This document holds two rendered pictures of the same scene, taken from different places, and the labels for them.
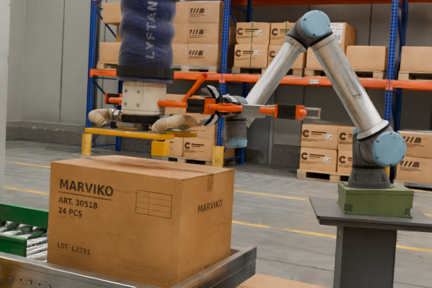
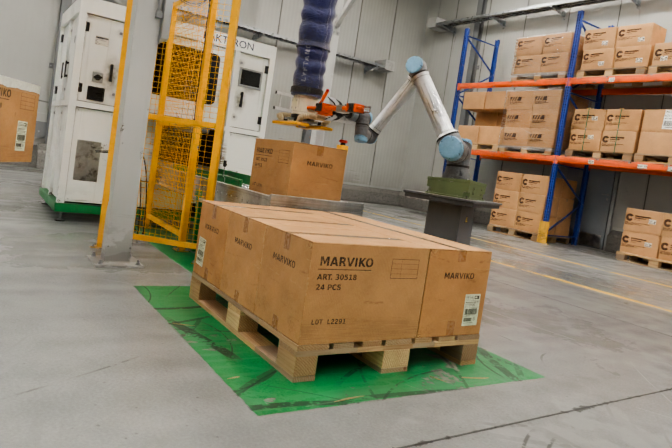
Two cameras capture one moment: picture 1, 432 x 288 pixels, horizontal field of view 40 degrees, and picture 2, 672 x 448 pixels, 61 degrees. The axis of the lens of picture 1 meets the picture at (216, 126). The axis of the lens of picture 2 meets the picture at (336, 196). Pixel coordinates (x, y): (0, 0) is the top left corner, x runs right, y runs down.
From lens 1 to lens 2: 217 cm
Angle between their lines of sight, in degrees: 30
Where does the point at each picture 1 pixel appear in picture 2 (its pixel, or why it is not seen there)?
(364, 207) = (438, 189)
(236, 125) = (359, 126)
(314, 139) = (637, 223)
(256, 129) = (595, 214)
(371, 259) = (443, 227)
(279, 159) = (613, 244)
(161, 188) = (287, 147)
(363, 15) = not seen: outside the picture
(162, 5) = (313, 51)
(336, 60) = (423, 87)
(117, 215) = (272, 164)
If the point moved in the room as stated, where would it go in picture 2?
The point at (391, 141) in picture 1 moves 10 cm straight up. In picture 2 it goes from (451, 142) to (453, 126)
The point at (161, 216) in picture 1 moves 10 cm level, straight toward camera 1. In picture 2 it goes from (285, 162) to (276, 161)
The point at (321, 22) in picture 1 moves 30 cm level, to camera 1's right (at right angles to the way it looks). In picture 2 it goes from (415, 63) to (460, 65)
